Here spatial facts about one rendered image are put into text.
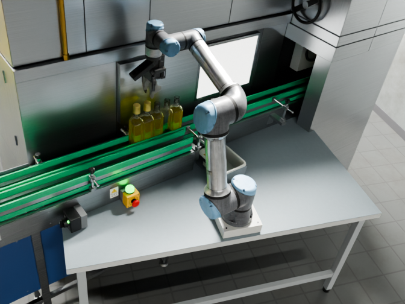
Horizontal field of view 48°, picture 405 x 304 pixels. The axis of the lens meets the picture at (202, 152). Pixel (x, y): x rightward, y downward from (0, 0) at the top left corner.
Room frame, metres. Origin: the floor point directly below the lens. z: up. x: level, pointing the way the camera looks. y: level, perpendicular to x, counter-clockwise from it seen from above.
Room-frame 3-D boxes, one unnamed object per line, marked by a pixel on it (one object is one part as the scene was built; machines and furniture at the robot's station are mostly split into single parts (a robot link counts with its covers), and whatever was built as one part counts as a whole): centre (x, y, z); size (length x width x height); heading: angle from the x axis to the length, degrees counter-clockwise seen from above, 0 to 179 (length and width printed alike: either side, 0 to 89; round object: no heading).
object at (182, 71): (2.17, 0.11, 1.15); 0.90 x 0.03 x 0.34; 132
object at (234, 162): (1.88, -0.11, 0.80); 0.22 x 0.17 x 0.09; 42
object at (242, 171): (1.90, -0.09, 0.79); 0.27 x 0.17 x 0.08; 42
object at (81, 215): (1.35, 0.52, 0.79); 0.08 x 0.08 x 0.08; 42
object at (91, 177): (1.44, 0.46, 0.94); 0.07 x 0.04 x 0.13; 42
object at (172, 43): (1.76, 0.20, 1.50); 0.11 x 0.11 x 0.08; 40
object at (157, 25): (1.83, 0.28, 1.51); 0.09 x 0.08 x 0.11; 40
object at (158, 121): (1.86, 0.25, 0.99); 0.06 x 0.06 x 0.21; 42
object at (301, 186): (2.12, 0.05, 0.73); 1.58 x 1.52 x 0.04; 113
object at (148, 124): (1.82, 0.30, 0.99); 0.06 x 0.06 x 0.21; 42
